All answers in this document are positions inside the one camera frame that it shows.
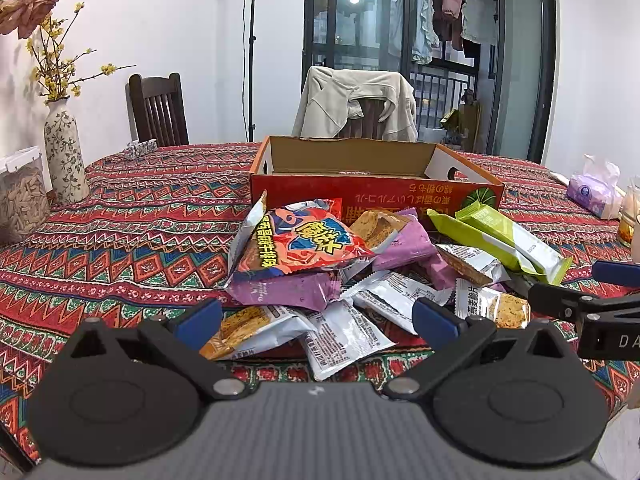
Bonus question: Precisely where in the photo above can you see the green white protein bar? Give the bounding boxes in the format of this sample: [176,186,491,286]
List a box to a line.
[456,200,572,285]

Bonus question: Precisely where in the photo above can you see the white cracker snack packet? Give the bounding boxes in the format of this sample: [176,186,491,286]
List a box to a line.
[299,300,395,382]

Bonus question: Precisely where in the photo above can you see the red orange chip bag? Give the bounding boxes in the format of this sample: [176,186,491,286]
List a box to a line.
[227,193,374,282]

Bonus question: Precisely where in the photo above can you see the glass jar at right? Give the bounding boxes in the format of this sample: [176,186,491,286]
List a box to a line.
[617,176,639,248]

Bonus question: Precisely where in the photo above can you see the purple tissue pack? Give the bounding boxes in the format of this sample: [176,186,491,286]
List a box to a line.
[566,154,623,220]

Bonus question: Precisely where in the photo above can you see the cracker packet near box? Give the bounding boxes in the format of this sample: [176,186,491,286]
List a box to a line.
[435,244,510,286]

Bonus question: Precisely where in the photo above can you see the white cracker packet right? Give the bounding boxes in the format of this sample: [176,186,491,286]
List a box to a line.
[454,278,530,328]

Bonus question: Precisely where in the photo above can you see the orange cracker packet front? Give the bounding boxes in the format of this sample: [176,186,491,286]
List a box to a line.
[200,306,317,361]

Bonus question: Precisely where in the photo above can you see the purple snack packet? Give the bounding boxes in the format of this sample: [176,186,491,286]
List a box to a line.
[372,208,458,290]
[227,272,342,312]

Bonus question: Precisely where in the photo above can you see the white packet centre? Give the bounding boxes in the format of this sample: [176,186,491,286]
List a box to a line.
[340,270,454,335]

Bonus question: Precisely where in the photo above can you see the orange cardboard box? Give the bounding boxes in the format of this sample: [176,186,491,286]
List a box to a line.
[250,136,504,223]

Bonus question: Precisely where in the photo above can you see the floral ceramic vase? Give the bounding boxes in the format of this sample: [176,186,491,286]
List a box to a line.
[43,98,89,205]

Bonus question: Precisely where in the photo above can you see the chair with beige jacket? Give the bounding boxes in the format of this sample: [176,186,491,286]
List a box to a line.
[337,99,386,140]

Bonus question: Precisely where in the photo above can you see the black framed sliding door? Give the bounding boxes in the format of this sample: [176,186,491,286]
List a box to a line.
[303,0,556,162]

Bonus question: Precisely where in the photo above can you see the dark wooden chair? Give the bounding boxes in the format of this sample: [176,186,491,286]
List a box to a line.
[128,73,189,148]

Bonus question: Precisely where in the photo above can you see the beige jacket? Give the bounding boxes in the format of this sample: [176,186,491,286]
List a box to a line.
[292,66,418,142]

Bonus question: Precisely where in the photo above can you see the hanging laundry clothes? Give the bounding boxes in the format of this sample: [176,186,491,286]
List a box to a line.
[411,0,499,65]

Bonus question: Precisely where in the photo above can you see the yellow flower branches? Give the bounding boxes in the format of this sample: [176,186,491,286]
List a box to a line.
[26,2,134,103]

